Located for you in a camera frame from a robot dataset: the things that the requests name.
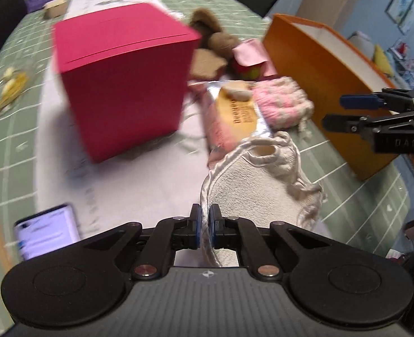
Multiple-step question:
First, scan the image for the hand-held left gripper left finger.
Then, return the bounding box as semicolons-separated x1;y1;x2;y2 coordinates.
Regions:
82;204;203;281

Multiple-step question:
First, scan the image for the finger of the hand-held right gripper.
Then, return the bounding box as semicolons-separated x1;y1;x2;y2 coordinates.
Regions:
339;91;414;111
321;111;381;135

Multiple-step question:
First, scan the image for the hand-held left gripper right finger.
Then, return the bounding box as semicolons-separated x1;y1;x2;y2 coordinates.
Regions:
209;204;334;281

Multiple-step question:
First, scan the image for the orange cardboard box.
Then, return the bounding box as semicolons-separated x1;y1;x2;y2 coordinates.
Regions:
263;13;403;182

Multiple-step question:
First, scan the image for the cream knitted drawstring bag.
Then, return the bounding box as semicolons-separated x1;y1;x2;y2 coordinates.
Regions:
200;131;328;268

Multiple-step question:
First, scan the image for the crocheted orange fruit toy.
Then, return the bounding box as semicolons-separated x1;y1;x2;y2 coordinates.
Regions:
231;58;266;81

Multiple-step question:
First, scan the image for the pink cloth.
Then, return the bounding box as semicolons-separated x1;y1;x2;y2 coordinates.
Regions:
232;38;278;78

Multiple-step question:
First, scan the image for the yellow cushion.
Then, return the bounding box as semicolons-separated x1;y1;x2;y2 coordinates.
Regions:
372;44;394;77

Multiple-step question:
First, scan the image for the pink white knitted pouch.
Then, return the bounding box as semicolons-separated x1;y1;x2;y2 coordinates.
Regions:
252;76;315;137

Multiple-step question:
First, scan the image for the white table mat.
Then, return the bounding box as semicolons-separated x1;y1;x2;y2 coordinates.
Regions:
34;0;334;264

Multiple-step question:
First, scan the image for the pink bread snack packet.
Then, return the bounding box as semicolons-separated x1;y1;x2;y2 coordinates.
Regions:
189;79;275;156

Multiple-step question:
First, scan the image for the smartphone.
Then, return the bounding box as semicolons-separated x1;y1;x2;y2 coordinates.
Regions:
14;204;82;261

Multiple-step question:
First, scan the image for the brown plush toy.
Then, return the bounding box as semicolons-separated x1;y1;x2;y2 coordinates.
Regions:
187;7;241;82

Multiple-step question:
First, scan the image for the magenta cardboard box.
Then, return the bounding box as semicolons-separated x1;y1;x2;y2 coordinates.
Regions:
51;3;203;164

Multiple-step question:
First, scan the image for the green checked tablecloth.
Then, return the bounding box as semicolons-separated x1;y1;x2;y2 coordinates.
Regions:
0;0;411;288

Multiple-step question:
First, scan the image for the small beige box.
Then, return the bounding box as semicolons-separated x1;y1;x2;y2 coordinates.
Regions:
44;0;69;19

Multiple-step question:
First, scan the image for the framed wall picture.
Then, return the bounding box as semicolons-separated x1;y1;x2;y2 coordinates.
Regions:
385;0;414;36

